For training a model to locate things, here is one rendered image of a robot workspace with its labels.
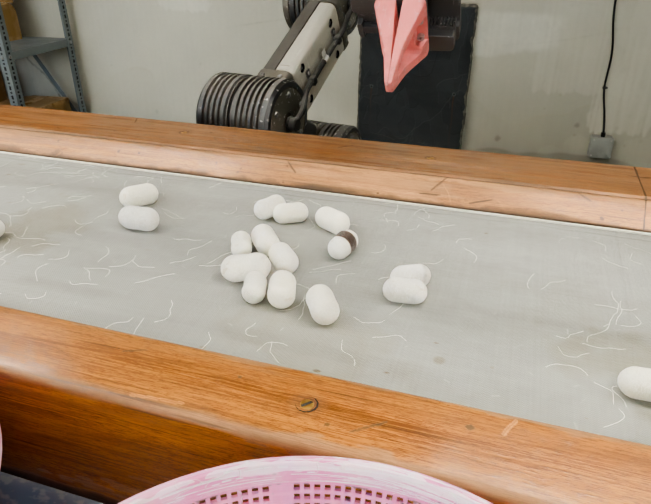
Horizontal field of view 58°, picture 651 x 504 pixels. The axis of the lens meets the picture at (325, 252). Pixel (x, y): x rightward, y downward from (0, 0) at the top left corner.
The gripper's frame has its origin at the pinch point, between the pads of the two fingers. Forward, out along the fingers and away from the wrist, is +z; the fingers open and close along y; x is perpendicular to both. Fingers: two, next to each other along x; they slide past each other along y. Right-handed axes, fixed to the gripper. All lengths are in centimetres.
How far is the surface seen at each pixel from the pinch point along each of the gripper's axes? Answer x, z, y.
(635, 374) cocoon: -6.9, 25.2, 19.8
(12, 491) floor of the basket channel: -8.9, 39.7, -15.3
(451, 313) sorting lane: -2.1, 21.8, 8.8
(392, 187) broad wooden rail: 9.3, 6.0, 0.4
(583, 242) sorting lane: 7.3, 10.6, 18.5
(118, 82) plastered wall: 153, -113, -168
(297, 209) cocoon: 3.0, 12.7, -6.6
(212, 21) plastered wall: 133, -132, -117
